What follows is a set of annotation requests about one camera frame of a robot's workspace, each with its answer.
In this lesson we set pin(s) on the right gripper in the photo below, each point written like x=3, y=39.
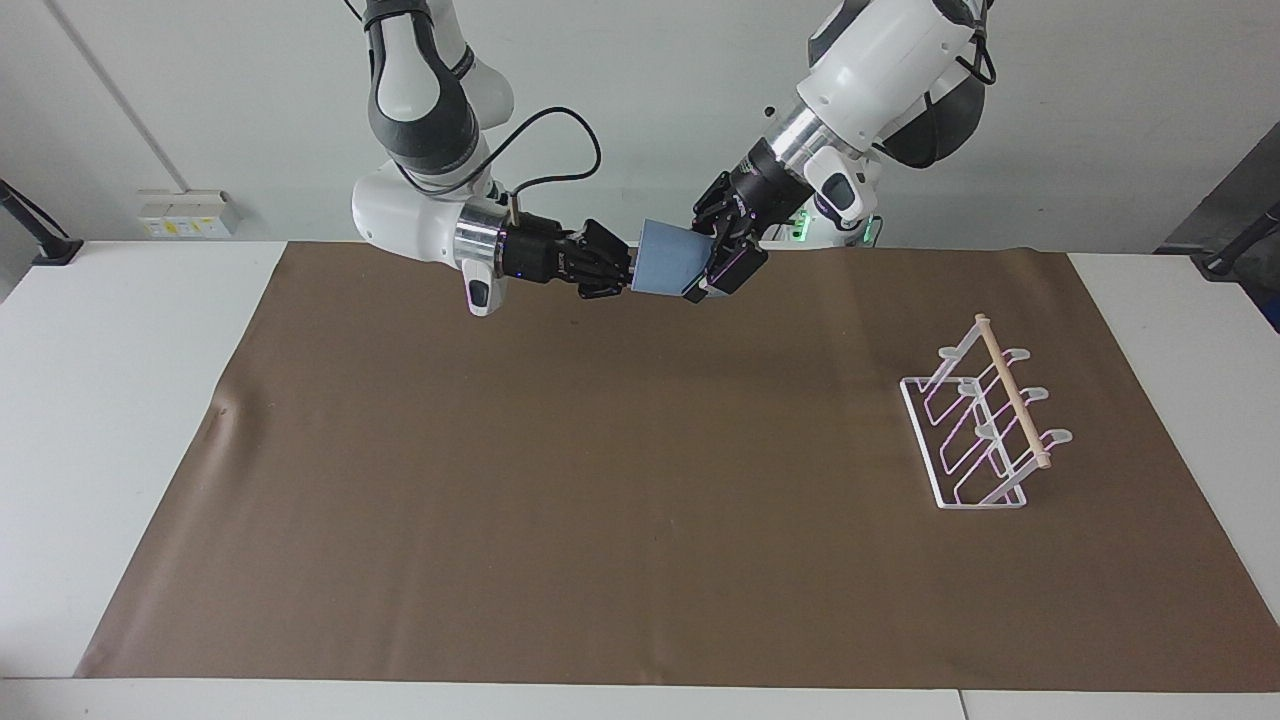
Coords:
x=535, y=252

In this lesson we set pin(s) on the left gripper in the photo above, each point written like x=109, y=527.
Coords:
x=762, y=185

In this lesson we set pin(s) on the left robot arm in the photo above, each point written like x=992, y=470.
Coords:
x=880, y=60

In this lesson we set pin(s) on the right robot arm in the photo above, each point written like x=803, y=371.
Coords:
x=415, y=215

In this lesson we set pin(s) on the black stand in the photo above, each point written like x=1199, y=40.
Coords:
x=1240, y=245
x=45, y=240

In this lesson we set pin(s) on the white wall socket box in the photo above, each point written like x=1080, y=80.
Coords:
x=188, y=215

